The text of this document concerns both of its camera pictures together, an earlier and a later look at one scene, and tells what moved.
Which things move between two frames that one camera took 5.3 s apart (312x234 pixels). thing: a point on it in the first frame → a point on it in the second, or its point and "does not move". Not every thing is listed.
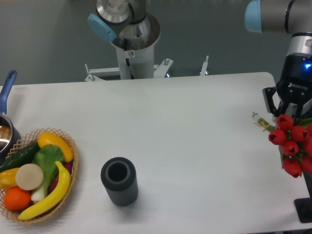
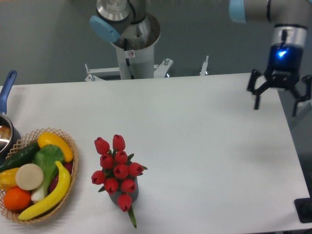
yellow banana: x=61 y=191 does not move
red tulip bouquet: x=294 y=138 → x=118 y=174
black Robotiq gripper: x=295 y=87 → x=283 y=69
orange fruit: x=16 y=199 does not move
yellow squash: x=47 y=138 does not move
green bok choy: x=49 y=157 does not move
